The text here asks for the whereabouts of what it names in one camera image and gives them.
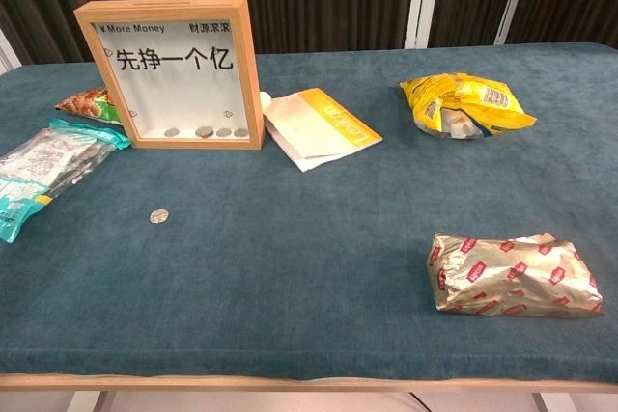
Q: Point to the wooden frame money box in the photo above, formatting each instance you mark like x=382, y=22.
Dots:
x=164, y=93

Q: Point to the teal clear snack bag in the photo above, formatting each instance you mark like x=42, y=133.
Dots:
x=43, y=166

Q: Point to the gold red foil packet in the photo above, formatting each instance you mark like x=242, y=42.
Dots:
x=512, y=277

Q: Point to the yellow white paper envelope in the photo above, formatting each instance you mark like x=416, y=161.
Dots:
x=318, y=127

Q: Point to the orange green snack bag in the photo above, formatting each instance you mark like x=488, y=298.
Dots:
x=87, y=103

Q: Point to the yellow chip bag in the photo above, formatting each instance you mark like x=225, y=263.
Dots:
x=463, y=93

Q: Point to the teal blue table cloth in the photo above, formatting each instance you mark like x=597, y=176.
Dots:
x=289, y=262

